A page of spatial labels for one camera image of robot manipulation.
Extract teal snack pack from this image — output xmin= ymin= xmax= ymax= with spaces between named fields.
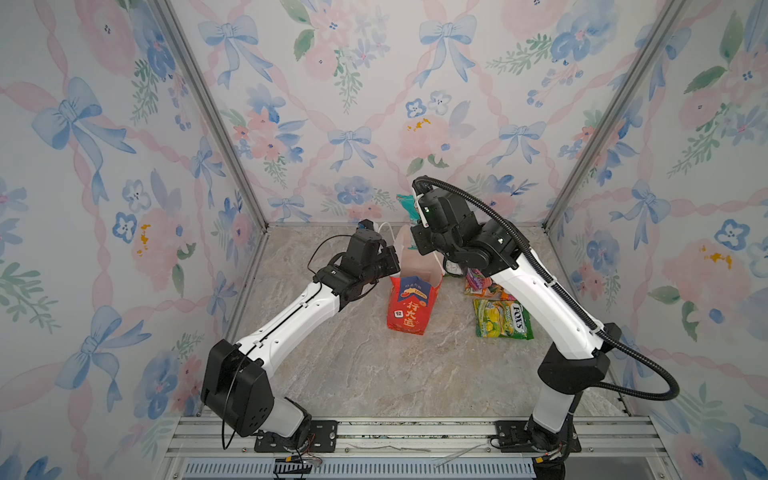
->
xmin=396 ymin=194 xmax=421 ymax=224

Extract red paper bag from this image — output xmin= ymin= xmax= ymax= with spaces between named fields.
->
xmin=386 ymin=225 xmax=444 ymax=335

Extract yellow green candy pack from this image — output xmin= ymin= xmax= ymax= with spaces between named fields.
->
xmin=473 ymin=299 xmax=534 ymax=340

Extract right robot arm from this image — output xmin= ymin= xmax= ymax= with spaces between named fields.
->
xmin=411 ymin=177 xmax=611 ymax=453

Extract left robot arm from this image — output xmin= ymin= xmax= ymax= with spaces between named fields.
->
xmin=201 ymin=219 xmax=400 ymax=445

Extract pink fruit candy pack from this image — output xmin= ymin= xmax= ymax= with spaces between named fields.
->
xmin=464 ymin=269 xmax=515 ymax=301

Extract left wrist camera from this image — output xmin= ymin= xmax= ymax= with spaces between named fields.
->
xmin=357 ymin=219 xmax=376 ymax=233

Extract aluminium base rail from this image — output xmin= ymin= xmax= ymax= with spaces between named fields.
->
xmin=156 ymin=415 xmax=681 ymax=479

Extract black corrugated cable conduit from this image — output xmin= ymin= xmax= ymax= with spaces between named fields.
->
xmin=411 ymin=175 xmax=681 ymax=402

